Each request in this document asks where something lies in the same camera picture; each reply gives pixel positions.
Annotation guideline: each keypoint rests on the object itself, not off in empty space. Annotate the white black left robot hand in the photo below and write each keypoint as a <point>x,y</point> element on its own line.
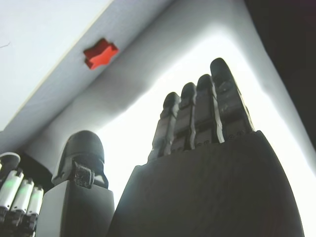
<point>209,192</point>

